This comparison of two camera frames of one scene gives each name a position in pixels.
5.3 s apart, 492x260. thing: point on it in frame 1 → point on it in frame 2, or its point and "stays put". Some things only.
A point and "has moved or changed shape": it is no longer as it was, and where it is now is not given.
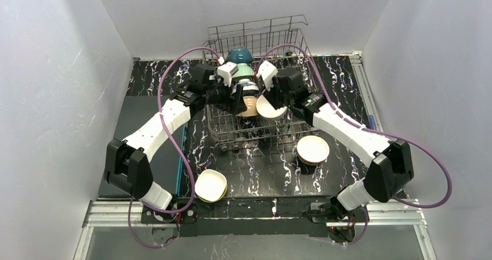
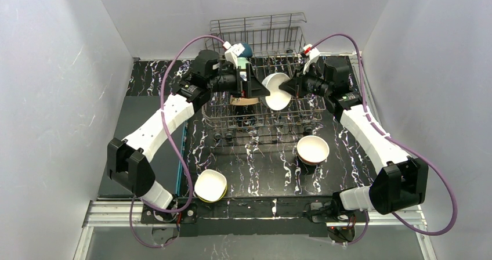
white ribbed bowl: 267,111 has moved or changed shape
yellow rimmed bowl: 213,201 stays put
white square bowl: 210,185 stays put
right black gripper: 270,96 → 301,83
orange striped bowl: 312,150 stays put
